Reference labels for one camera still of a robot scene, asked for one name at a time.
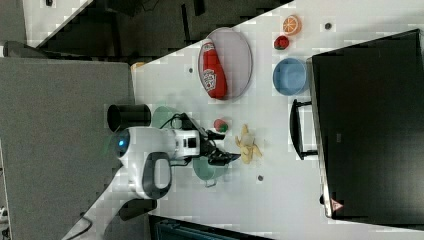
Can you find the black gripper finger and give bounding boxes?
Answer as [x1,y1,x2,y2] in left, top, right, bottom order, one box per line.
[213,152,241,164]
[207,131,225,140]

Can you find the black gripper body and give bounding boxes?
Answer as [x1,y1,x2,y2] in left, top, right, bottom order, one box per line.
[180,113,226,166]

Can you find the peeled yellow banana toy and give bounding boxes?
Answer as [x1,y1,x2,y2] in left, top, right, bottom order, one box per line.
[235,124,262,164]

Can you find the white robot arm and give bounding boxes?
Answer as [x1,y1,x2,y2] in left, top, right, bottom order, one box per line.
[61,113,239,240]

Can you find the pink peach toy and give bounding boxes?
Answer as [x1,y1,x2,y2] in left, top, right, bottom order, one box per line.
[214,119,228,133]

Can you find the green oval colander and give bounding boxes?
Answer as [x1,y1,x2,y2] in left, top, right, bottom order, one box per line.
[151,106,182,129]

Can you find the red ketchup bottle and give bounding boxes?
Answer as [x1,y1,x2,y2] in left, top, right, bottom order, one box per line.
[201,39,227,99]

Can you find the black cylinder object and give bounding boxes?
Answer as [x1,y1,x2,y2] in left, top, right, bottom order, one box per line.
[118,199,157,221]

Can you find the blue bowl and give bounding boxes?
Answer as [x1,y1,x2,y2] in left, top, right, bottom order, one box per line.
[272,58,309,96]

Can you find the red strawberry toy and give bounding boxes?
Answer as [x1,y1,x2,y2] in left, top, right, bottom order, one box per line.
[274,36,289,50]

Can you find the orange slice toy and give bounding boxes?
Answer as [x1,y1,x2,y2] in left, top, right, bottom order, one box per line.
[283,15,302,36]

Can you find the green cup with handle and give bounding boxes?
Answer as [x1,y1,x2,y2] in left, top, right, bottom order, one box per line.
[193,157,228,188]

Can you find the blue metal frame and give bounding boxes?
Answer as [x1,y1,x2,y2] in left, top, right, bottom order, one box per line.
[149,215,270,240]

